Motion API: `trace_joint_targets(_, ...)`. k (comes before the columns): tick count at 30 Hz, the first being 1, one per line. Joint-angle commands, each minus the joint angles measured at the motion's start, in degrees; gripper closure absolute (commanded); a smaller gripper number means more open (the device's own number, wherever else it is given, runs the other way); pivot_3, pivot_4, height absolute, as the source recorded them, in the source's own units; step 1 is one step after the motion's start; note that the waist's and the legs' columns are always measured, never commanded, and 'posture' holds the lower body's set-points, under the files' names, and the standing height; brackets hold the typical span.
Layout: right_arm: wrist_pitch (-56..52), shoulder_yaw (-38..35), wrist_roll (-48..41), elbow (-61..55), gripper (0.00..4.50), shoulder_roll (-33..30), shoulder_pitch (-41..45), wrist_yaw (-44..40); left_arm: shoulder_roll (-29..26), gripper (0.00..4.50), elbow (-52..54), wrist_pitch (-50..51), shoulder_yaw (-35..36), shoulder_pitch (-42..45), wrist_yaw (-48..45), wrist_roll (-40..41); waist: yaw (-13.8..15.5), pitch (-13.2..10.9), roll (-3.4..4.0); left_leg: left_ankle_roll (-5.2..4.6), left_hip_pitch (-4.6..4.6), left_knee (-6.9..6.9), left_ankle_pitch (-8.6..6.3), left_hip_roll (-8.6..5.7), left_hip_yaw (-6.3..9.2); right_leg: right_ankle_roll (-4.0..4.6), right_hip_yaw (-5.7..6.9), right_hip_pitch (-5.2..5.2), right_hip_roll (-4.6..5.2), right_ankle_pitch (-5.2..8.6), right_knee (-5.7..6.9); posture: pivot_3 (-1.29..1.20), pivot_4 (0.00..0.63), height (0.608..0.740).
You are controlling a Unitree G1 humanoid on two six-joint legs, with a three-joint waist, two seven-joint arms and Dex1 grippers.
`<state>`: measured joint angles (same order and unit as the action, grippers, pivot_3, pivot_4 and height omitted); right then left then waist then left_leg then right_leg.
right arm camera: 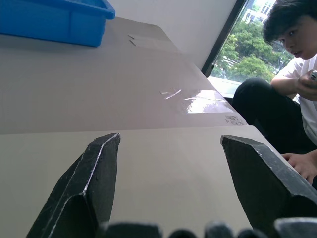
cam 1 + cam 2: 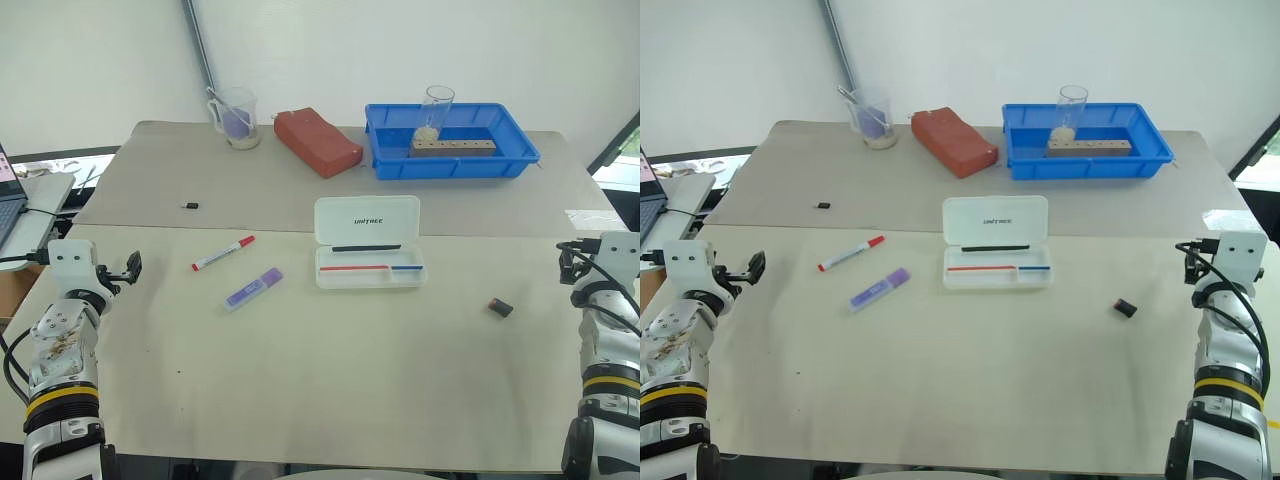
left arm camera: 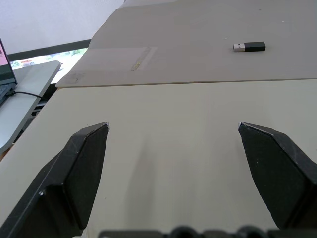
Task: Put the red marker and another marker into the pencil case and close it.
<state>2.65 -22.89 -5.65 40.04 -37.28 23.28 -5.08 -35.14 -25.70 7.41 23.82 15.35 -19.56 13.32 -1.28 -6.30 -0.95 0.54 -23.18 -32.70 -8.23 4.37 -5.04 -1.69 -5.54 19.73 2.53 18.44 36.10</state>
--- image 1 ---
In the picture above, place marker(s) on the small silver black object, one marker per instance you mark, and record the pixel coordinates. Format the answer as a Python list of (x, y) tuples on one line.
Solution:
[(314, 75)]

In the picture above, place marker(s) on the clear tape patch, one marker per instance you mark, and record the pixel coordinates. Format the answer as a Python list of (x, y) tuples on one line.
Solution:
[(208, 104), (151, 43)]

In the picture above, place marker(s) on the blue plastic bin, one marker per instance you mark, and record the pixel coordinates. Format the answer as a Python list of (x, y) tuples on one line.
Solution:
[(49, 22)]

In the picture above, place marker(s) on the black window frame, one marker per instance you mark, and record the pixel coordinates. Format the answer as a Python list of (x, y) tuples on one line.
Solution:
[(223, 37)]

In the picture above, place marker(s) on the person's left hand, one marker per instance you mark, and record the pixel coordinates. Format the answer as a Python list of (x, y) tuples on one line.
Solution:
[(301, 163)]

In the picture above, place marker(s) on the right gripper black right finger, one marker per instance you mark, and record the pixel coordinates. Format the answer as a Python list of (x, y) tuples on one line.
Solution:
[(262, 183)]

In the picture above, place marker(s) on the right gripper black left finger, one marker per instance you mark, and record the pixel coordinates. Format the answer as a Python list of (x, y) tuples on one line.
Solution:
[(81, 188)]

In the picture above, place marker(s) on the person's right hand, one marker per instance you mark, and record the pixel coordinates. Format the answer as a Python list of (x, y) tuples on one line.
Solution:
[(305, 85)]

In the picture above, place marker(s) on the person in white shirt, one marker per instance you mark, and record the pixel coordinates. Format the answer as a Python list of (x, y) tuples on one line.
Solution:
[(267, 111)]

